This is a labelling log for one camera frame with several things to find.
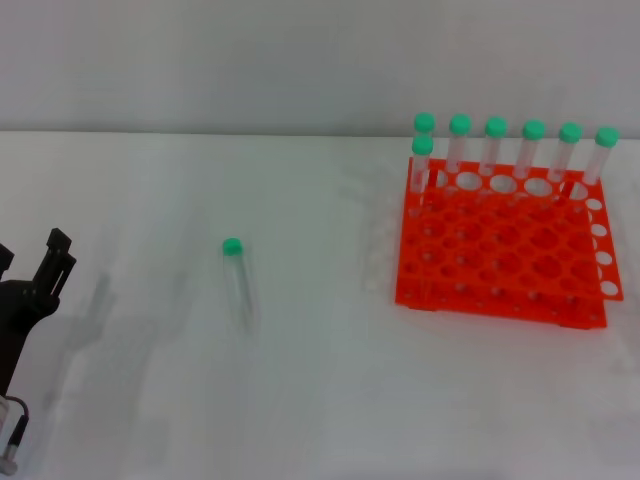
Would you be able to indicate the orange test tube rack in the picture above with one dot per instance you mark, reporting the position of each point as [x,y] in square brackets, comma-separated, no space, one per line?
[500,250]

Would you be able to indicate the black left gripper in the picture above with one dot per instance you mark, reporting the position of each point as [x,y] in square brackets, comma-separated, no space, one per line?
[22,310]

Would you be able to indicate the green capped clear test tube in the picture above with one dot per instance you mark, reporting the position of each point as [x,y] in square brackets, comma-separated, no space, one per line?
[602,150]
[421,160]
[459,135]
[424,122]
[495,137]
[566,145]
[531,142]
[239,285]

